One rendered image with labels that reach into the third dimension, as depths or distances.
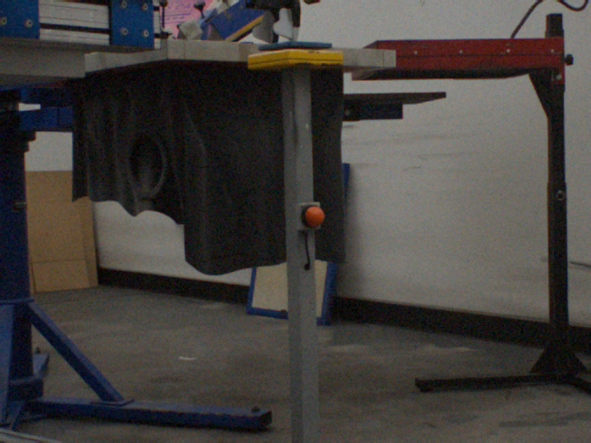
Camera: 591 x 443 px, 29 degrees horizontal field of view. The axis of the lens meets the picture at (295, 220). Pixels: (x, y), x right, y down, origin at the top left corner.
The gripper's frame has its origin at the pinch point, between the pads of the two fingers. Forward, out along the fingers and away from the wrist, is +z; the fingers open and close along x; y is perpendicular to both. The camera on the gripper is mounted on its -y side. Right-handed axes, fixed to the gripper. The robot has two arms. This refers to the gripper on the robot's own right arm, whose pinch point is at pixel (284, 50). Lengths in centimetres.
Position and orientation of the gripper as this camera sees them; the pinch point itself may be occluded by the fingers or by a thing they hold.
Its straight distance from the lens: 238.7
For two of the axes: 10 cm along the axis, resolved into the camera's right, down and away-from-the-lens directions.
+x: 6.1, 0.2, -7.9
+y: -7.9, 0.5, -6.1
